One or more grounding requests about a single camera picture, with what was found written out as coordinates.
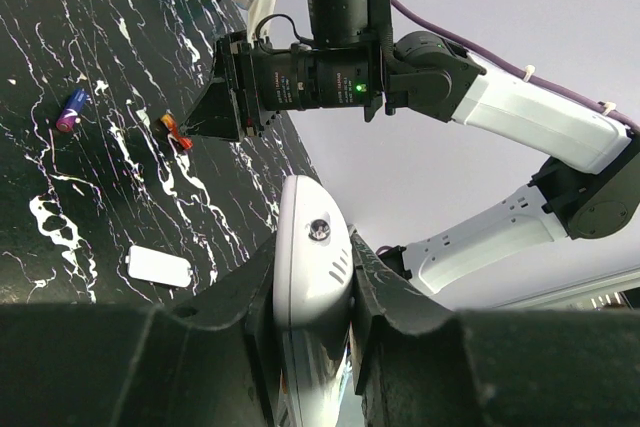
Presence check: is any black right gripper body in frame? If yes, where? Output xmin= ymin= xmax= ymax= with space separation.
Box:
xmin=214 ymin=0 xmax=393 ymax=140

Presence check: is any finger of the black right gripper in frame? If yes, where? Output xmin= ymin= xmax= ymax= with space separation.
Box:
xmin=179 ymin=77 xmax=243 ymax=142

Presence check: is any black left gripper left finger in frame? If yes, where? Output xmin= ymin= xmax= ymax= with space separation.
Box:
xmin=1 ymin=239 xmax=280 ymax=426

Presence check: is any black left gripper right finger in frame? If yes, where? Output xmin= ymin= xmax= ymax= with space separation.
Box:
xmin=350 ymin=235 xmax=639 ymax=426

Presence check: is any white battery cover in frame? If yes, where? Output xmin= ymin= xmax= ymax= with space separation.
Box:
xmin=125 ymin=245 xmax=193 ymax=288

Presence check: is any white remote control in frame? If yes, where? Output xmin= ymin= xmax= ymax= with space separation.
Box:
xmin=273 ymin=175 xmax=354 ymax=426

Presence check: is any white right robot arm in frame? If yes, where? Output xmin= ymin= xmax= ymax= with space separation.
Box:
xmin=180 ymin=0 xmax=639 ymax=295

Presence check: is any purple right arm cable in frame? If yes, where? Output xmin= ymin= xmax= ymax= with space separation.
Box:
xmin=337 ymin=0 xmax=640 ymax=131

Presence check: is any aluminium front rail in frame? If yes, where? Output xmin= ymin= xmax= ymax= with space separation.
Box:
xmin=496 ymin=265 xmax=639 ymax=310

